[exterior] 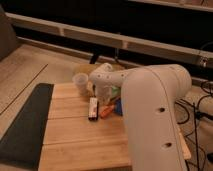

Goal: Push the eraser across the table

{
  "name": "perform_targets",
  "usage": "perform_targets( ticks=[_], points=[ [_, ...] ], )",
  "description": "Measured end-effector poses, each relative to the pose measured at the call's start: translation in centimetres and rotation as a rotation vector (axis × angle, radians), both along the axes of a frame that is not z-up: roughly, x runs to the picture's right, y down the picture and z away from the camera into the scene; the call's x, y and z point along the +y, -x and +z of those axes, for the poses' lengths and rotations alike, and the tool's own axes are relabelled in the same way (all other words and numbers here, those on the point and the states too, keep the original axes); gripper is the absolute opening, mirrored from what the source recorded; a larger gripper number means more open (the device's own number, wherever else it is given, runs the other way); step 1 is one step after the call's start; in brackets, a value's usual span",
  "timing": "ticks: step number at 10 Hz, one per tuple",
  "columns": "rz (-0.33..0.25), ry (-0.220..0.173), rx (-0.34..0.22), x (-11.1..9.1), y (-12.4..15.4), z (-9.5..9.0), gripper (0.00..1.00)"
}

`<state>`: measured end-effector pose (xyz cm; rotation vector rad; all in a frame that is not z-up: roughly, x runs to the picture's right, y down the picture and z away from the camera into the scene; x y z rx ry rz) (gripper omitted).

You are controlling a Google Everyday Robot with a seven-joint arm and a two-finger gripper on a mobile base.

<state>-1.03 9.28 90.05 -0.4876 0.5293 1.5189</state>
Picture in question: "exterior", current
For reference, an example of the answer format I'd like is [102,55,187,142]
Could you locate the black and white eraser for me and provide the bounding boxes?
[88,97,99,121]

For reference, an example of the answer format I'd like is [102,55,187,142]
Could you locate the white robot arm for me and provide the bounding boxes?
[89,63,192,171]

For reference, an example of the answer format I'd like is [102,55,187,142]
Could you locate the dark grey floor mat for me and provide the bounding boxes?
[0,83,53,169]

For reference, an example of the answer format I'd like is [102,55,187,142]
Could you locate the green bowl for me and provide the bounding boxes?
[111,86,121,98]

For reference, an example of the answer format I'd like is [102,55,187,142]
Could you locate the translucent plastic cup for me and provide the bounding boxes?
[72,73,88,96]

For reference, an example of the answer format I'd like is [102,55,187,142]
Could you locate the black floor cables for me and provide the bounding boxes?
[174,79,213,171]

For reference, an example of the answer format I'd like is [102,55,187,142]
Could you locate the blue toy block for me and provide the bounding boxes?
[114,98,123,116]

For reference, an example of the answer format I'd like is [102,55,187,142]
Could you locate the orange carrot toy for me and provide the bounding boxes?
[100,105,115,118]

